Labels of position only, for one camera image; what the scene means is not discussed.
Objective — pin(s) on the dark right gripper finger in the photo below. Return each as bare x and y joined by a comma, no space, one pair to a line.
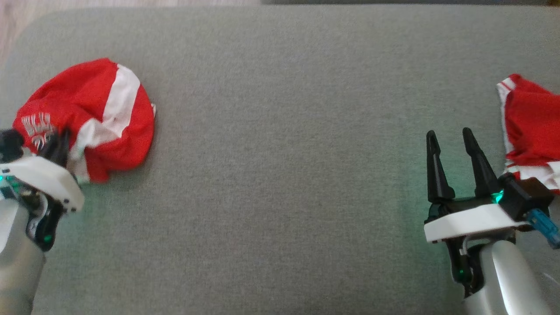
483,170
437,179

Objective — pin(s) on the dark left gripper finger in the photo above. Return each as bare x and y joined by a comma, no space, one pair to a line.
64,148
49,148

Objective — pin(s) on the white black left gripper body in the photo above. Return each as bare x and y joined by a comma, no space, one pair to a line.
43,179

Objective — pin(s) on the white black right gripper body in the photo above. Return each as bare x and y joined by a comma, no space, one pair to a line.
472,221

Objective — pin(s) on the red white Bulls jersey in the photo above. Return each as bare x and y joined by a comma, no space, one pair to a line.
127,140

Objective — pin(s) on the red garment with white stripes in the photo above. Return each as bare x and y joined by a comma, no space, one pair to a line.
533,127

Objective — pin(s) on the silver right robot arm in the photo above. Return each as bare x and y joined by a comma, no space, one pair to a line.
507,280

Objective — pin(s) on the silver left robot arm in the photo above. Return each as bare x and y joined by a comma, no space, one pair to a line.
17,262

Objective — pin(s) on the grey sofa seat cushion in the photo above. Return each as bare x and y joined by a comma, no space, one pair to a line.
271,175

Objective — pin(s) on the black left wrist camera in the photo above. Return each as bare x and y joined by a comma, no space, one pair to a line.
9,146

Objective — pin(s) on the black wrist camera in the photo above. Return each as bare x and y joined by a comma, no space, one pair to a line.
9,146
525,194

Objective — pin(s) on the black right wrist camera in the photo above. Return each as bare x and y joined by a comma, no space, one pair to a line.
525,194

